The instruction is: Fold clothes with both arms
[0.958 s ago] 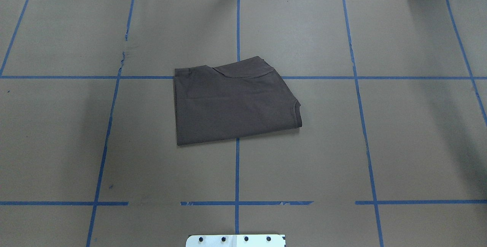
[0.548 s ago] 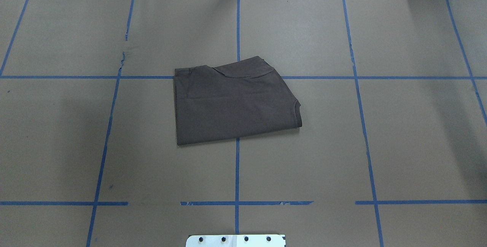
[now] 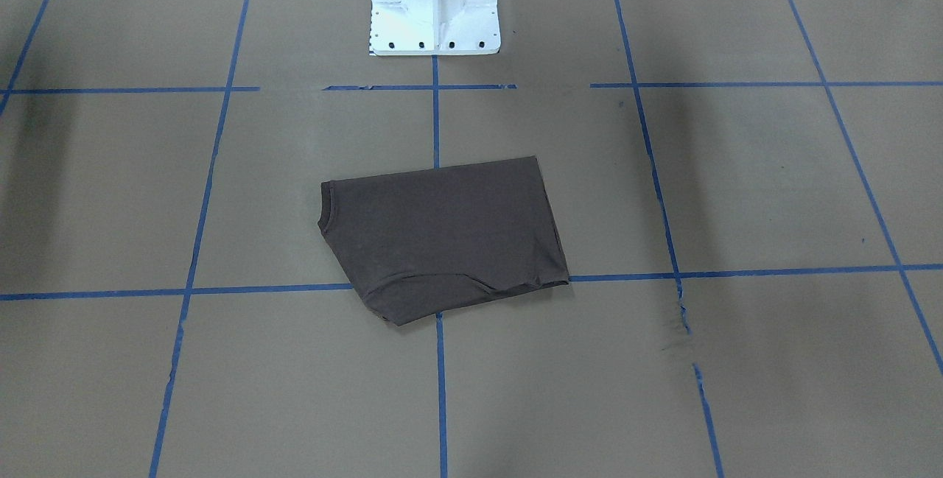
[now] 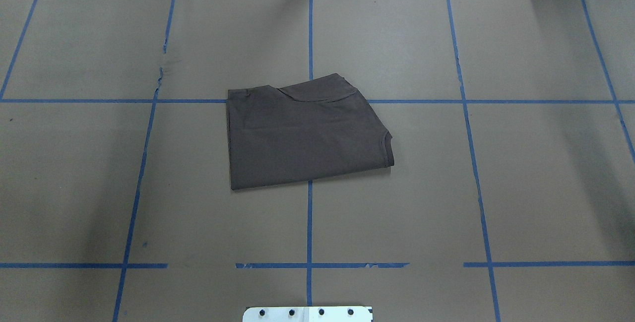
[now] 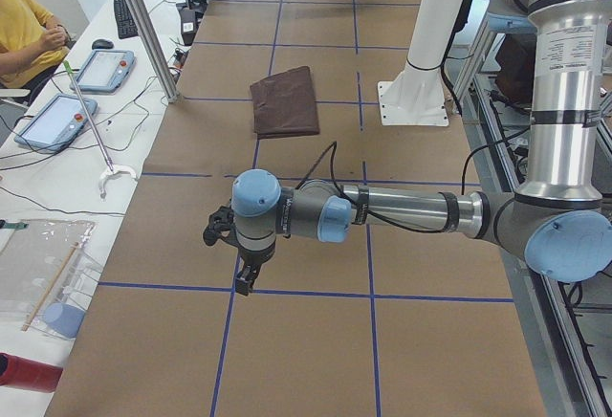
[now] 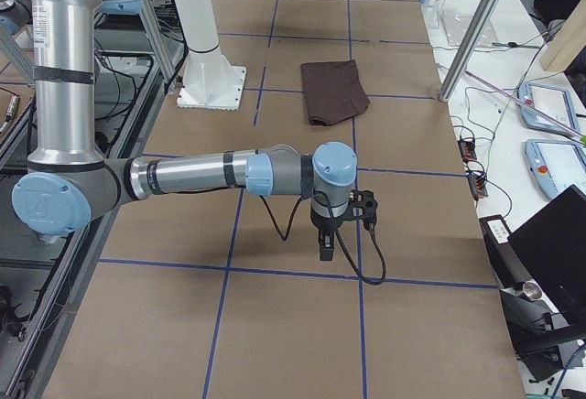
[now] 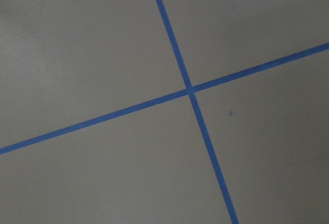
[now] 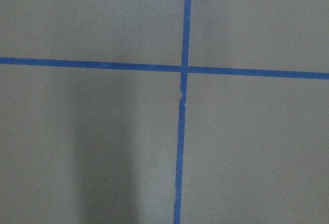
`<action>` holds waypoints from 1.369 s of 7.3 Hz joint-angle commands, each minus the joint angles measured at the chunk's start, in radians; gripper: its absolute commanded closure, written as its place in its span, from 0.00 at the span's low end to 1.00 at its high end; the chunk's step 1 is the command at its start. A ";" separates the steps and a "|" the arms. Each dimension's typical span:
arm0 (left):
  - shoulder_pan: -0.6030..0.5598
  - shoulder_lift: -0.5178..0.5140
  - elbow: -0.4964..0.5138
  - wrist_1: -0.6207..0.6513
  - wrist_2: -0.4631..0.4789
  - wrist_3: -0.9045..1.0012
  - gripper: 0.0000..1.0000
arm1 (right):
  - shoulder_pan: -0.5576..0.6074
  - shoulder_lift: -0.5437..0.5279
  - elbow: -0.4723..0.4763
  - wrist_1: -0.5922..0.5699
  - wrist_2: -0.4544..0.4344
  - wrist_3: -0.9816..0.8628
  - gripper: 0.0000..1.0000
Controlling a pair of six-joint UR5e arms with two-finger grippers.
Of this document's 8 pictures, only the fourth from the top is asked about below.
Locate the dark brown t-shirt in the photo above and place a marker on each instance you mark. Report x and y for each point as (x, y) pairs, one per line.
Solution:
(316, 129)

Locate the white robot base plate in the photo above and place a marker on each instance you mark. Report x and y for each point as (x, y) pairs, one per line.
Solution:
(309, 314)

